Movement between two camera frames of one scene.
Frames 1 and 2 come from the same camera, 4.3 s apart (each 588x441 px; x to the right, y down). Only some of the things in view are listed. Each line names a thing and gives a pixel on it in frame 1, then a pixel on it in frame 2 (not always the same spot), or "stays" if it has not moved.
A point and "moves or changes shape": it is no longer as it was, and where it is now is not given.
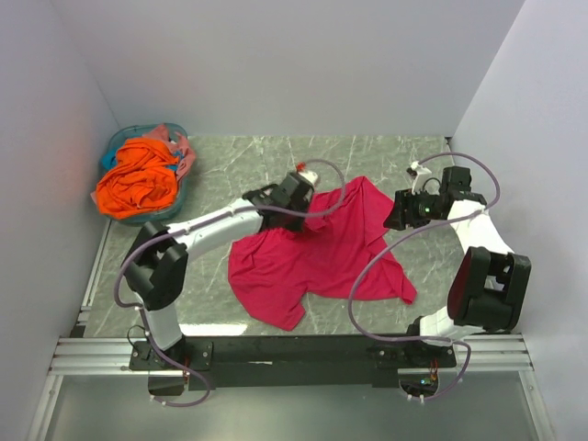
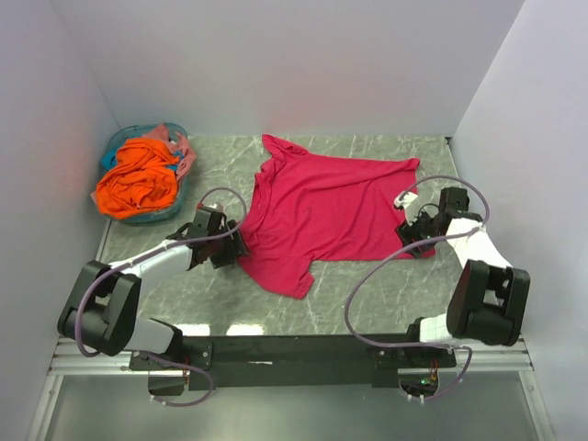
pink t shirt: [183, 150] stays
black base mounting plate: [293, 361] stays
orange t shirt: [142, 183] stays
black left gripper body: [293, 221] -> [218, 243]
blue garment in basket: [108, 160] stays
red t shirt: [276, 275] moves or changes shape
